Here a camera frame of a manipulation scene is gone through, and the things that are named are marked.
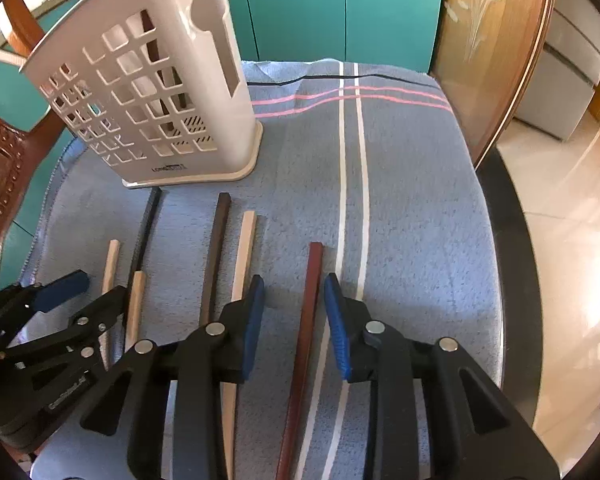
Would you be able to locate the pale wooden chopstick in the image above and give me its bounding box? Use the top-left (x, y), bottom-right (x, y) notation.
top-left (124, 271), bottom-right (146, 351)

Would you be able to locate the light wooden chopstick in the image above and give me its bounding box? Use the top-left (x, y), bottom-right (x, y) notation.
top-left (98, 238), bottom-right (123, 371)

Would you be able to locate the black chopstick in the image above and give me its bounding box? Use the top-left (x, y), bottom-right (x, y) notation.
top-left (128, 188), bottom-right (162, 288)

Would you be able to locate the dark brown chopstick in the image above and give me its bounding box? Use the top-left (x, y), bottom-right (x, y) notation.
top-left (199, 192), bottom-right (232, 326)

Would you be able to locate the reddish brown chopstick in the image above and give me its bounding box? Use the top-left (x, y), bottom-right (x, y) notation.
top-left (275, 242), bottom-right (324, 480)

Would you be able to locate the white plastic utensil basket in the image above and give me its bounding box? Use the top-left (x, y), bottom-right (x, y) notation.
top-left (22, 0), bottom-right (263, 188)

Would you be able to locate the blue striped cloth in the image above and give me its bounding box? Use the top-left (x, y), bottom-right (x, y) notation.
top-left (18, 60), bottom-right (503, 479)

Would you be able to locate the brown wooden chair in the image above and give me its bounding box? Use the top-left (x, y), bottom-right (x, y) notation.
top-left (0, 0), bottom-right (81, 302)

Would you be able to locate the glass sliding door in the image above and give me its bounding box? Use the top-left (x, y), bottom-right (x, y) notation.
top-left (431, 0), bottom-right (555, 166)

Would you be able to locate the silver refrigerator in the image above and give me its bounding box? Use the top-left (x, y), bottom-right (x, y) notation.
top-left (516, 0), bottom-right (600, 141)

